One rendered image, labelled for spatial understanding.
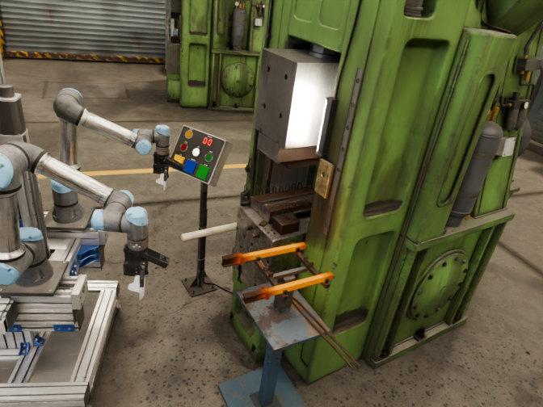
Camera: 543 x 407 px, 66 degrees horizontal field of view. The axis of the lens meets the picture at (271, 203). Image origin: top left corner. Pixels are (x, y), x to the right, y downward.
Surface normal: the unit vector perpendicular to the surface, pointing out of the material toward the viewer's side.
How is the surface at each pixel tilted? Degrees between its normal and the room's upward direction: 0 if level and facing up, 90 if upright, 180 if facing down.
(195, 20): 89
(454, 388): 0
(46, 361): 0
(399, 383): 0
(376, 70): 90
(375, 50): 90
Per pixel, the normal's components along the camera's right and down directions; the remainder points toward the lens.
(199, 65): 0.26, 0.50
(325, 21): -0.85, 0.17
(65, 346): 0.12, -0.87
